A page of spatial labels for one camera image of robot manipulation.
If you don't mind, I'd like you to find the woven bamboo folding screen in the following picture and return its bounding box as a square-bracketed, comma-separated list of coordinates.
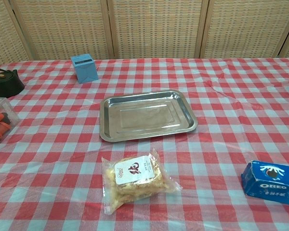
[0, 0, 289, 62]

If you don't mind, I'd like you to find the clear box with orange items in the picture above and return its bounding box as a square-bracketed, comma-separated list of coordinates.
[0, 97, 20, 151]

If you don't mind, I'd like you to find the blue Oreo cookie box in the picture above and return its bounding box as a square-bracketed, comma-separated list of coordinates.
[240, 160, 289, 207]

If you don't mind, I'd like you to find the black cast iron teapot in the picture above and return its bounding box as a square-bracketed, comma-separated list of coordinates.
[0, 65, 25, 98]

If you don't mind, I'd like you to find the light blue cardboard box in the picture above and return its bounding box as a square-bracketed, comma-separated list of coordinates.
[70, 53, 99, 84]

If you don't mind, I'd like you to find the bagged snack with white label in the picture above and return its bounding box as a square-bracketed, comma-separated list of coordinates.
[101, 148, 183, 216]

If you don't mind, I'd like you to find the red white checkered tablecloth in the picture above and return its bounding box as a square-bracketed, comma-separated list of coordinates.
[0, 57, 289, 231]

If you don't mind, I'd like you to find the rectangular metal tray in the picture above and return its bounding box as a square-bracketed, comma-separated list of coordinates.
[100, 89, 198, 143]

